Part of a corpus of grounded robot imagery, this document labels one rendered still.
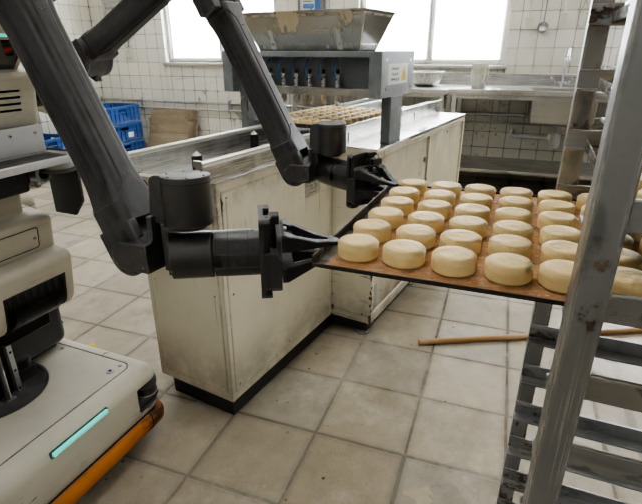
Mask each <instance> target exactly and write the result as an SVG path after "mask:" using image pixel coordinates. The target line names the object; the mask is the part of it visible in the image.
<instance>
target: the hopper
mask: <svg viewBox="0 0 642 504"><path fill-rule="evenodd" d="M395 13H396V12H389V11H383V10H377V9H371V8H342V9H319V10H296V11H273V12H251V13H243V17H244V19H245V22H246V24H247V27H248V29H249V31H250V33H251V35H252V37H253V39H254V41H255V43H256V45H257V47H258V49H259V50H260V51H376V49H377V48H378V46H379V43H380V41H381V39H382V38H383V36H384V34H385V32H386V30H387V28H388V26H389V24H390V22H391V20H392V18H393V16H394V15H395Z"/></svg>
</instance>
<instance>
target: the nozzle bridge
mask: <svg viewBox="0 0 642 504"><path fill-rule="evenodd" d="M259 52H260V54H261V56H262V58H263V60H264V62H265V64H266V62H267V60H268V59H269V58H270V57H273V58H272V59H271V60H270V61H269V62H268V64H267V69H268V71H269V68H273V73H274V83H275V85H276V87H277V89H278V92H279V93H283V94H304V95H324V96H344V97H365V98H369V99H382V106H381V128H380V144H382V145H390V144H392V143H395V142H397V141H400V131H401V114H402V98H403V94H408V93H412V83H413V68H414V53H415V52H414V51H259ZM283 57H286V58H285V59H284V60H283V61H282V62H281V64H280V67H279V75H280V77H281V73H282V68H285V73H286V80H287V83H286V84H287V85H286V86H282V85H281V84H282V83H281V79H280V78H279V77H278V74H277V69H278V64H279V62H280V60H281V59H282V58H283ZM297 57H299V59H297V60H296V61H295V62H294V65H293V68H292V75H293V77H294V74H295V68H298V73H299V85H300V86H294V84H295V83H294V79H293V78H292V77H291V65H292V63H293V61H294V60H295V59H296V58H297ZM311 57H313V58H312V59H311V60H310V61H309V62H308V64H307V67H306V77H307V74H308V69H312V74H313V84H312V85H313V86H312V87H308V86H307V85H308V83H307V80H306V78H305V76H304V68H305V64H306V62H307V60H308V59H309V58H311ZM325 57H327V58H326V59H325V60H324V61H323V62H322V64H321V67H320V77H321V74H322V69H326V88H322V87H321V80H320V79H319V77H318V68H319V65H320V62H321V61H322V59H323V58H325ZM338 58H341V59H340V60H339V61H338V62H337V63H336V66H335V69H334V77H335V75H336V69H340V76H341V84H340V88H336V87H335V81H334V79H333V77H332V71H333V66H334V63H335V62H336V60H337V59H338ZM222 63H223V77H224V91H227V92H236V91H240V99H241V116H242V128H245V127H250V126H255V124H254V123H253V120H256V119H258V118H257V116H256V114H255V112H254V110H253V108H252V106H251V104H250V102H249V100H248V98H247V96H246V94H245V91H244V89H243V87H242V85H241V83H240V81H239V79H238V77H237V75H236V73H235V71H234V69H233V67H232V65H231V63H230V61H229V59H228V57H227V55H226V53H225V51H222Z"/></svg>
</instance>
